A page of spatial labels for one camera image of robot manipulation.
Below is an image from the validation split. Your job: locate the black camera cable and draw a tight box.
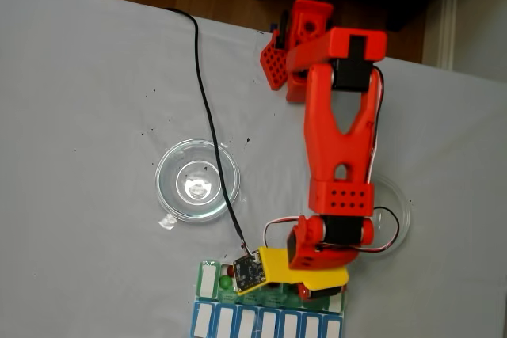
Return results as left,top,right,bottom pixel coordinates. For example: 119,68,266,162
164,7,258,262

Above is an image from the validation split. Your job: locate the red white black servo wire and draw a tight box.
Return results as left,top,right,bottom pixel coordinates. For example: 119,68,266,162
366,66,386,188
263,217,302,250
372,206,400,254

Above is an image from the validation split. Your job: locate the green weekly pill organizer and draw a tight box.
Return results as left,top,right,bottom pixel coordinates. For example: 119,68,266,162
196,260,348,313

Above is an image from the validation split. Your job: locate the black camera circuit board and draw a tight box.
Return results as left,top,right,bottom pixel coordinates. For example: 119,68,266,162
232,254,267,295

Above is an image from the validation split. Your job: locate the blue weekly pill organizer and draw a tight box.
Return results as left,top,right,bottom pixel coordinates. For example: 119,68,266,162
191,301,344,338

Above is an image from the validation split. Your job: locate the clear glass bowl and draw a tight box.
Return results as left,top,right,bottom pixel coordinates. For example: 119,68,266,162
154,138,242,224
362,173,413,256

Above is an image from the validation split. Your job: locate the orange perforated base bracket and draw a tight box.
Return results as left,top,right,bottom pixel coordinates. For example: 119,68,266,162
259,32,292,91

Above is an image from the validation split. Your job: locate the white door trim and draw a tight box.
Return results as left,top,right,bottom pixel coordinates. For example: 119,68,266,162
437,0,463,72

